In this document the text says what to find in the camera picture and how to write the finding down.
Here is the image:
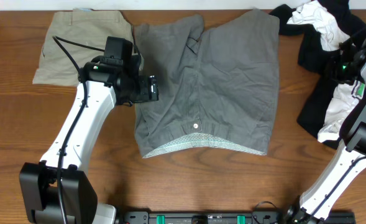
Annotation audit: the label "grey shorts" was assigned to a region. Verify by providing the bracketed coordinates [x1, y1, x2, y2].
[134, 9, 280, 158]

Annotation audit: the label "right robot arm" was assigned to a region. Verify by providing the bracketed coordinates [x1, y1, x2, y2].
[281, 39, 366, 224]

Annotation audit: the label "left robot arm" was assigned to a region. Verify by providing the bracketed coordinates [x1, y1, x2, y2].
[19, 54, 158, 223]

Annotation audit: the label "white shirt with green logo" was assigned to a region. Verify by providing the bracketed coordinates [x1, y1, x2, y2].
[286, 0, 366, 144]

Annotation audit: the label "black garment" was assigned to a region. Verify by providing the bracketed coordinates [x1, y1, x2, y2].
[268, 0, 366, 150]

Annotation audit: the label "folded khaki shorts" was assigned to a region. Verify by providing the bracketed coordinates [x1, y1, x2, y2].
[32, 9, 133, 86]

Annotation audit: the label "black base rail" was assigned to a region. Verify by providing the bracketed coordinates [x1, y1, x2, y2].
[114, 205, 356, 224]

